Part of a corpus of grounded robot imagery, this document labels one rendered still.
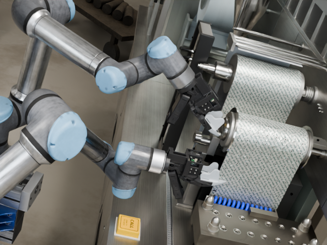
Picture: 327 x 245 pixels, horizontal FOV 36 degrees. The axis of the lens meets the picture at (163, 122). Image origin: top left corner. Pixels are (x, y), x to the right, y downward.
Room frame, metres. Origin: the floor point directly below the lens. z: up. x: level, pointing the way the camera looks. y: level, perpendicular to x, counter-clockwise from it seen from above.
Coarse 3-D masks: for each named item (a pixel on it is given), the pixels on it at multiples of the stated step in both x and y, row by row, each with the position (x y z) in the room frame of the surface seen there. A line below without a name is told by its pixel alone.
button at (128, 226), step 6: (120, 216) 1.23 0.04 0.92; (126, 216) 1.24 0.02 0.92; (120, 222) 1.21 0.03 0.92; (126, 222) 1.21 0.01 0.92; (132, 222) 1.22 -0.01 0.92; (138, 222) 1.23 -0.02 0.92; (120, 228) 1.18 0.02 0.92; (126, 228) 1.19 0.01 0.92; (132, 228) 1.20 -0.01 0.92; (138, 228) 1.20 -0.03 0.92; (120, 234) 1.18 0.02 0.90; (126, 234) 1.18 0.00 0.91; (132, 234) 1.18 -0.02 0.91; (138, 234) 1.18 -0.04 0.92
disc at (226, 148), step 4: (232, 108) 1.46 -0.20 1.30; (236, 108) 1.42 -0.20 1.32; (236, 112) 1.40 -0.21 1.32; (236, 116) 1.39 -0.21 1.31; (236, 120) 1.37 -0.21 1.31; (236, 124) 1.36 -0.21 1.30; (236, 128) 1.35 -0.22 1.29; (232, 136) 1.35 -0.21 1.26; (232, 140) 1.34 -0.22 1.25; (228, 144) 1.35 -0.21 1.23; (224, 148) 1.37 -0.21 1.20; (228, 148) 1.34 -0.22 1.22; (224, 152) 1.37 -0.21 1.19
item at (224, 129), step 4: (224, 120) 1.42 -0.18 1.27; (228, 120) 1.40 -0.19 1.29; (224, 124) 1.42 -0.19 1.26; (228, 124) 1.38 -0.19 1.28; (220, 128) 1.43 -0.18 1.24; (224, 128) 1.39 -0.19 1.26; (228, 128) 1.38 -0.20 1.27; (224, 132) 1.37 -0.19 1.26; (220, 136) 1.39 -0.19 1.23; (224, 136) 1.37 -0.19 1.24
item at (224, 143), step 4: (228, 112) 1.45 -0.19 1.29; (232, 112) 1.42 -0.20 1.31; (228, 116) 1.43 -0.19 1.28; (232, 116) 1.39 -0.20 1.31; (232, 120) 1.38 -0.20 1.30; (232, 124) 1.37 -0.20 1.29; (232, 128) 1.36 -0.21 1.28; (228, 132) 1.37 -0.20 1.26; (232, 132) 1.36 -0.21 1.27; (228, 136) 1.35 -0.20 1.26; (308, 136) 1.43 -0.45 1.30; (220, 140) 1.41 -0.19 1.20; (224, 140) 1.37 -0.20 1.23; (228, 140) 1.35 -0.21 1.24; (308, 140) 1.42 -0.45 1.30; (220, 144) 1.40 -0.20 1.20; (224, 144) 1.36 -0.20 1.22; (308, 144) 1.41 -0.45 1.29; (308, 148) 1.40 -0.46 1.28; (304, 156) 1.39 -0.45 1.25
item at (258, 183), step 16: (224, 160) 1.35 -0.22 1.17; (240, 160) 1.36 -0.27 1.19; (256, 160) 1.36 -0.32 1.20; (224, 176) 1.35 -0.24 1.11; (240, 176) 1.36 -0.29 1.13; (256, 176) 1.37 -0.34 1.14; (272, 176) 1.37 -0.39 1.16; (288, 176) 1.38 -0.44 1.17; (224, 192) 1.35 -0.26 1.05; (240, 192) 1.36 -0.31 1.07; (256, 192) 1.37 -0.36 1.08; (272, 192) 1.38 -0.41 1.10; (272, 208) 1.38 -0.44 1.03
